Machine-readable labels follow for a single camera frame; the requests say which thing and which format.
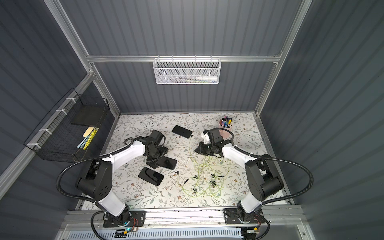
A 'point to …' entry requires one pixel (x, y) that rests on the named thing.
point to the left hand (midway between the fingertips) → (166, 158)
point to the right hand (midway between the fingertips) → (197, 150)
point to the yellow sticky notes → (88, 131)
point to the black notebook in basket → (89, 115)
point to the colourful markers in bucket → (226, 122)
